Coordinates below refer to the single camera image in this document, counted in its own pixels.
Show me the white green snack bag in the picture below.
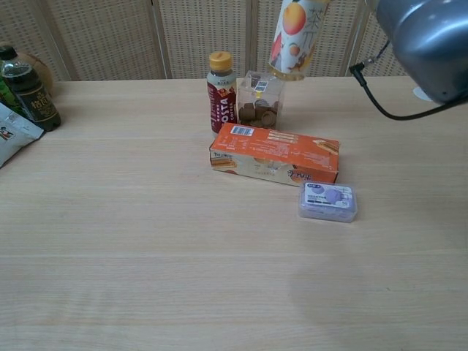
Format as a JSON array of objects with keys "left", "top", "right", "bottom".
[{"left": 0, "top": 102, "right": 47, "bottom": 170}]

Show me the Costa coffee bottle yellow cap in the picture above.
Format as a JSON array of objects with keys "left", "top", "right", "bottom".
[{"left": 206, "top": 50, "right": 237, "bottom": 140}]

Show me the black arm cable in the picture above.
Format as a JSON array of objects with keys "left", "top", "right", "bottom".
[{"left": 348, "top": 39, "right": 468, "bottom": 121}]

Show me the orange biscuit box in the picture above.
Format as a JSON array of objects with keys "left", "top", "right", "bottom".
[{"left": 208, "top": 121, "right": 341, "bottom": 188}]

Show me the orange juice bottle white cap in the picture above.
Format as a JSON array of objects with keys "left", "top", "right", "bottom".
[{"left": 268, "top": 0, "right": 332, "bottom": 83}]

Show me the clear plastic cookie box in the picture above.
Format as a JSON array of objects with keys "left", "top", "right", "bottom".
[{"left": 235, "top": 69, "right": 287, "bottom": 129}]

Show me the white table cable grommet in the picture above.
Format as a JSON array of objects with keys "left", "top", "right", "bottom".
[{"left": 412, "top": 87, "right": 440, "bottom": 102}]

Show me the bamboo folding screen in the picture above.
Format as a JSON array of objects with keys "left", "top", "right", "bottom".
[{"left": 0, "top": 0, "right": 416, "bottom": 82}]

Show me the brown plush toy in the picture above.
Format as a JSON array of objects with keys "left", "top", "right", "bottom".
[{"left": 0, "top": 42, "right": 56, "bottom": 99}]

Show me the dark bottle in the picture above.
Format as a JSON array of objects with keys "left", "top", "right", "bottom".
[{"left": 0, "top": 45, "right": 63, "bottom": 133}]

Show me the small purple plastic case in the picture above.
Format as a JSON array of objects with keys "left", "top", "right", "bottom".
[{"left": 298, "top": 180, "right": 360, "bottom": 224}]

